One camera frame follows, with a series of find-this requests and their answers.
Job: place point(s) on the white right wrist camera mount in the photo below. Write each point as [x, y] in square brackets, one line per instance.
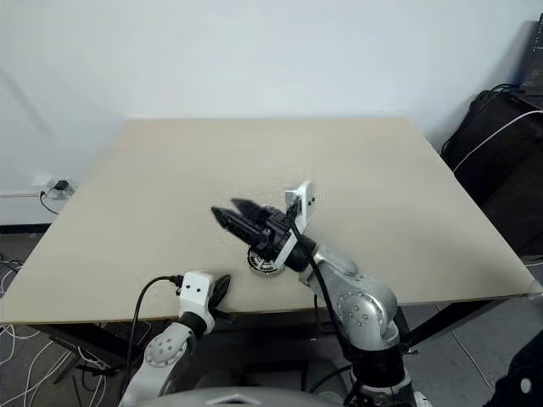
[303, 199]

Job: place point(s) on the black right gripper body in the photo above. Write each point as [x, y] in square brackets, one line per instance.
[273, 231]

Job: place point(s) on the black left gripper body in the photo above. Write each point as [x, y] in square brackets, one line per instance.
[225, 316]

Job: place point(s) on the black metal table frame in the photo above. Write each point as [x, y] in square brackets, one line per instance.
[97, 345]

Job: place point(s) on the black rounded shape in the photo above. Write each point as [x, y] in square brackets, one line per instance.
[522, 377]

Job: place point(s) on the black power adapter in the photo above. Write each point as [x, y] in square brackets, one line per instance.
[61, 185]

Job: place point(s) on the grey robot torso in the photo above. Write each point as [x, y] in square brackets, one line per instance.
[237, 398]

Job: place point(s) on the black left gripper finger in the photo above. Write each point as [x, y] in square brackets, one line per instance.
[220, 290]

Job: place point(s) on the large black case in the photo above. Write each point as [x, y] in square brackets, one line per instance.
[505, 178]

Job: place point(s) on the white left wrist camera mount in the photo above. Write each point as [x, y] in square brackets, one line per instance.
[195, 292]

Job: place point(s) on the white wall socket strip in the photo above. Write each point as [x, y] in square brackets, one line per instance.
[42, 183]

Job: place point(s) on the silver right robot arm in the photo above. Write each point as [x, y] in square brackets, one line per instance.
[360, 305]

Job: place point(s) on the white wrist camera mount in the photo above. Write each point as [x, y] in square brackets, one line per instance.
[303, 199]
[195, 292]

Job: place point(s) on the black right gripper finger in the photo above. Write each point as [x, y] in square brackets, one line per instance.
[252, 212]
[237, 224]

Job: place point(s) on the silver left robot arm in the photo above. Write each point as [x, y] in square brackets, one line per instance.
[163, 349]

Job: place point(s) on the dark laptop screen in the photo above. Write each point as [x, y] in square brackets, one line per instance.
[534, 63]

